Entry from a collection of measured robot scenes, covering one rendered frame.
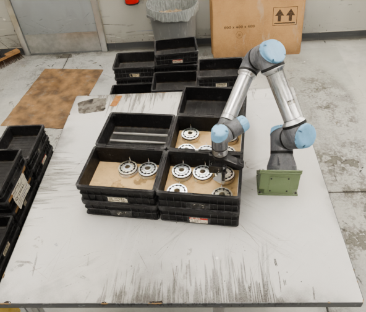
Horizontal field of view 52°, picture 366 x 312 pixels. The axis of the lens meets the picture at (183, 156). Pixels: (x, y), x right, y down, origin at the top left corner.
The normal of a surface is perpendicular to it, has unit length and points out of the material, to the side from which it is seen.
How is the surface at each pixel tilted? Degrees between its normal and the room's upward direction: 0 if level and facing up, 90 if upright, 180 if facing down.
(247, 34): 75
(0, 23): 90
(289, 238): 0
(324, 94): 0
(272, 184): 90
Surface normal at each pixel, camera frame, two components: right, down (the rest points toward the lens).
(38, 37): -0.03, 0.69
